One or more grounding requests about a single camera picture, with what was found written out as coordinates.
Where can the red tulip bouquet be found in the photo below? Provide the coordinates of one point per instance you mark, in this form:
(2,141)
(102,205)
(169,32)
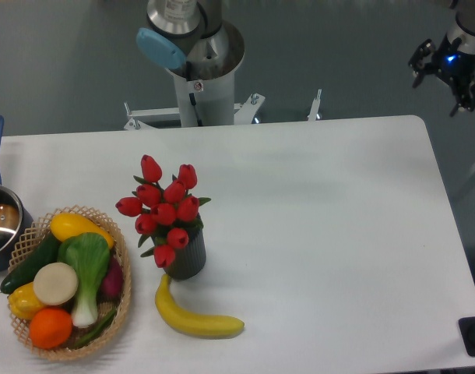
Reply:
(170,216)

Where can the purple red onion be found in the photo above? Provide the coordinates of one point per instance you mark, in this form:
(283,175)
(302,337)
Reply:
(112,283)

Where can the yellow bell pepper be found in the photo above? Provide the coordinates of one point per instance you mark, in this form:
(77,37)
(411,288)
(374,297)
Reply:
(23,302)

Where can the green bean pod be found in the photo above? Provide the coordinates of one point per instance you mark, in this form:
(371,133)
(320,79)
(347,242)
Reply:
(93,334)

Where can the yellow banana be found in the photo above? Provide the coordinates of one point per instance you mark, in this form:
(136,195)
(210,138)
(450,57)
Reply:
(191,323)

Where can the woven wicker basket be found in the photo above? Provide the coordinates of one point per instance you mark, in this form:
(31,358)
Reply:
(29,240)

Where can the dark grey ribbed vase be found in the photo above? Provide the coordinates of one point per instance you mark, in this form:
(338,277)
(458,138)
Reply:
(188,257)

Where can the yellow squash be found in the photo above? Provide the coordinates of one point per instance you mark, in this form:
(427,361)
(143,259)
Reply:
(67,225)

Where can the white metal mounting frame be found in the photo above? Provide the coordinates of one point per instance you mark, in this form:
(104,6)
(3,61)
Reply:
(244,113)

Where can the green cucumber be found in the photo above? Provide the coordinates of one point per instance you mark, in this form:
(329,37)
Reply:
(45,253)

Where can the silver robot base column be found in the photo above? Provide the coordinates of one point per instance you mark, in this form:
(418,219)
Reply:
(201,51)

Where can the green bok choy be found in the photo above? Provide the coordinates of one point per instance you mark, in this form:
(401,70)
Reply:
(88,254)

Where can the orange fruit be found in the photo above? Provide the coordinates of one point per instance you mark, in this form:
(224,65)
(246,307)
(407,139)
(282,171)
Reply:
(50,327)

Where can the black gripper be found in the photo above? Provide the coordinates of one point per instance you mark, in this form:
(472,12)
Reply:
(455,67)

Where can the beige round bun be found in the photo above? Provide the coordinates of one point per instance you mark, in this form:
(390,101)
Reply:
(55,284)

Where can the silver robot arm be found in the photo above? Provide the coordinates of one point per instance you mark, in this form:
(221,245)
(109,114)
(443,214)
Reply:
(463,26)

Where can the black device at edge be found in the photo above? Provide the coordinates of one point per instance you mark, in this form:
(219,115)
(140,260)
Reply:
(467,330)

